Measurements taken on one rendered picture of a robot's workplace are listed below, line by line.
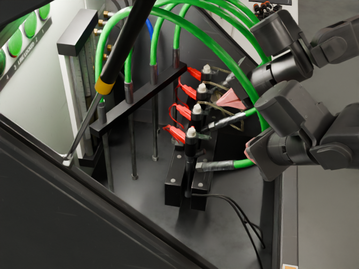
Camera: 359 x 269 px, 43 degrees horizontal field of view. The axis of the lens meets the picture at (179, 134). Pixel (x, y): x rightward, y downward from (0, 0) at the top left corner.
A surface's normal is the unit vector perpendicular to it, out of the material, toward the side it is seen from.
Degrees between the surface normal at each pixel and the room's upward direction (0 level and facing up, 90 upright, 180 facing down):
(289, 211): 0
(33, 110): 90
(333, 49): 63
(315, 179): 0
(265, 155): 45
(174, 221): 0
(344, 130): 36
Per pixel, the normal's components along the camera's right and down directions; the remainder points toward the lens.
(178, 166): 0.02, -0.73
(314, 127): 0.45, -0.20
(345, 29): -0.11, 0.27
